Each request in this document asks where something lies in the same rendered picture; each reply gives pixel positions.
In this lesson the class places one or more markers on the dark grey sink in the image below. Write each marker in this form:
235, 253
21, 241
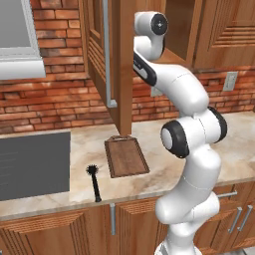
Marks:
33, 166

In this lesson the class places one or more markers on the grey wall outlet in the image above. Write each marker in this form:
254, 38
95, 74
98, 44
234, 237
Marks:
230, 81
154, 92

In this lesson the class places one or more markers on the narrow wooden base cabinet door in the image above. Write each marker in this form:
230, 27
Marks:
139, 225

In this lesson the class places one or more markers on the black dish brush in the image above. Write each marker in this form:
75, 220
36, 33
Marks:
95, 184

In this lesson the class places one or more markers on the brown wooden cutting board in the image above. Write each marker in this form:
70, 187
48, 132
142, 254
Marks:
126, 156

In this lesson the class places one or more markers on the open wooden wall cabinet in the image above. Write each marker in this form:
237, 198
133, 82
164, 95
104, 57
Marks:
177, 30

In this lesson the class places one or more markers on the open wooden cabinet door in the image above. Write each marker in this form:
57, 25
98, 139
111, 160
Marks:
122, 66

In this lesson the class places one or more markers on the wooden drawer front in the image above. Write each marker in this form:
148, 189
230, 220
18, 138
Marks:
242, 189

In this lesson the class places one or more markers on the closed wooden wall cabinet door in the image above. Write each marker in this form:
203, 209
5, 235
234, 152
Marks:
229, 33

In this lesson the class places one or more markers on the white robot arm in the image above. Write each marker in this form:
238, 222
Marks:
196, 172

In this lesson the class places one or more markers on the white framed window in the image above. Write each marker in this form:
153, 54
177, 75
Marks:
16, 36

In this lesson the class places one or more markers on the wide wooden base cabinet door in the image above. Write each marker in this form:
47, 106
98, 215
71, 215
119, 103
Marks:
56, 234

